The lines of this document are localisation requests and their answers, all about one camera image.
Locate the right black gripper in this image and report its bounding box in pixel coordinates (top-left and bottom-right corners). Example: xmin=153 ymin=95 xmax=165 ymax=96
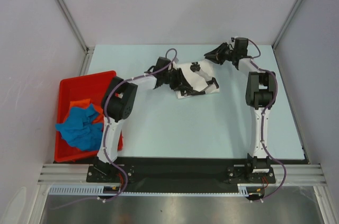
xmin=205 ymin=42 xmax=237 ymax=66

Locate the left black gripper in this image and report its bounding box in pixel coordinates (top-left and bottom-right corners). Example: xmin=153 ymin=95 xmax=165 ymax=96
xmin=162 ymin=68 xmax=191 ymax=91

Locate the white t shirt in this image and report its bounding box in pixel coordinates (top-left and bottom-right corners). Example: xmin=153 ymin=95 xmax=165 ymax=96
xmin=175 ymin=60 xmax=220 ymax=99

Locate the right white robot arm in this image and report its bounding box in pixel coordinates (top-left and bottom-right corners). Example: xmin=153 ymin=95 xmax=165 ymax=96
xmin=204 ymin=37 xmax=278 ymax=183

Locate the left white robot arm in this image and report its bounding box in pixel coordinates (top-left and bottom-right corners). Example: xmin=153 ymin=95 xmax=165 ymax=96
xmin=93 ymin=57 xmax=177 ymax=182

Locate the red plastic bin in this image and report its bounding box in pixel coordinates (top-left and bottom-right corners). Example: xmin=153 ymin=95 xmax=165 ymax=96
xmin=54 ymin=70 xmax=116 ymax=163

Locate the orange t shirt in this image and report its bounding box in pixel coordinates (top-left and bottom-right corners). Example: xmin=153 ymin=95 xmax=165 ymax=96
xmin=64 ymin=98 xmax=104 ymax=124

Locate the blue t shirt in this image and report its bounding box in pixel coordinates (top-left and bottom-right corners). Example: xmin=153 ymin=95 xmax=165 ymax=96
xmin=55 ymin=103 xmax=104 ymax=151

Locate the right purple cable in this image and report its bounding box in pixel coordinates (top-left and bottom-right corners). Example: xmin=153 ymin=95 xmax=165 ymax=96
xmin=247 ymin=39 xmax=288 ymax=203

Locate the purple cable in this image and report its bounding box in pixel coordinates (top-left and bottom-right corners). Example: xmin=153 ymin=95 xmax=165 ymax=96
xmin=247 ymin=39 xmax=288 ymax=203
xmin=102 ymin=48 xmax=179 ymax=203

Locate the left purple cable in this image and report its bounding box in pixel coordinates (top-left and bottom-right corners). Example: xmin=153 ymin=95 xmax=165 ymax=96
xmin=102 ymin=48 xmax=179 ymax=203

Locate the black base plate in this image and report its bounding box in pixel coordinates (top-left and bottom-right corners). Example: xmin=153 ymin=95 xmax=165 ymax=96
xmin=86 ymin=157 xmax=276 ymax=192

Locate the white slotted cable duct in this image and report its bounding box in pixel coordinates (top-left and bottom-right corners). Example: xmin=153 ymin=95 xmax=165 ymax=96
xmin=48 ymin=184 xmax=263 ymax=197

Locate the aluminium frame rail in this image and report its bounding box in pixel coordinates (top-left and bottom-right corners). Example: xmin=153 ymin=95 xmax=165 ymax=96
xmin=38 ymin=164 xmax=90 ymax=184

